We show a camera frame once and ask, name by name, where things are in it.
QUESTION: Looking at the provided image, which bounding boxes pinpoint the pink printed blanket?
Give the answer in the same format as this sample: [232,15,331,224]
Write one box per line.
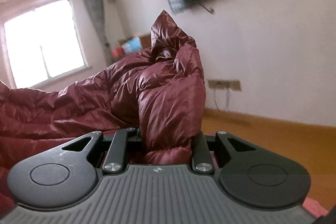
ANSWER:
[302,199,330,217]

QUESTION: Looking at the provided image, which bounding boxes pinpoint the white power cable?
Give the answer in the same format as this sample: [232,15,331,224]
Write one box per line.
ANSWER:
[225,90,233,110]
[213,89,221,111]

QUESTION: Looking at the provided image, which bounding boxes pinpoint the wall socket panel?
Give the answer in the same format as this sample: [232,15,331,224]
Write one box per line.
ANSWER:
[207,79,242,91]

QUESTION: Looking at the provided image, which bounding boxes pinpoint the wooden cabinet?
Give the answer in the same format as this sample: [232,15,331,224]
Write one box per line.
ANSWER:
[118,33,153,56]

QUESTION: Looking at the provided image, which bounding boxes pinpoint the window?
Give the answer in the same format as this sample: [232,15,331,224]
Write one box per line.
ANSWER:
[3,0,88,89]

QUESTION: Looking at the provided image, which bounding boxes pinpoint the maroon down jacket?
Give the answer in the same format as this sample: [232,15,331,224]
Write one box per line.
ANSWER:
[0,10,206,207]

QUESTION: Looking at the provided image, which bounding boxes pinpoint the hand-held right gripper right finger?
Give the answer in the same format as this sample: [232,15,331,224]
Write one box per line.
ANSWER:
[191,131,265,175]

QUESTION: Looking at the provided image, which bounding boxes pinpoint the grey curtain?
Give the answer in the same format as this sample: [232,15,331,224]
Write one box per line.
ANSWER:
[80,0,111,67]

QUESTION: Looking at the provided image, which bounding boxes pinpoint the television cable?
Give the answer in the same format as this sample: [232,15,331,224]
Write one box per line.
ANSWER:
[198,1,216,15]

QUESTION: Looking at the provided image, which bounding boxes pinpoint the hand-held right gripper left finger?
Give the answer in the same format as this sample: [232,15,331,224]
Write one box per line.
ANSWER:
[60,127,142,175]

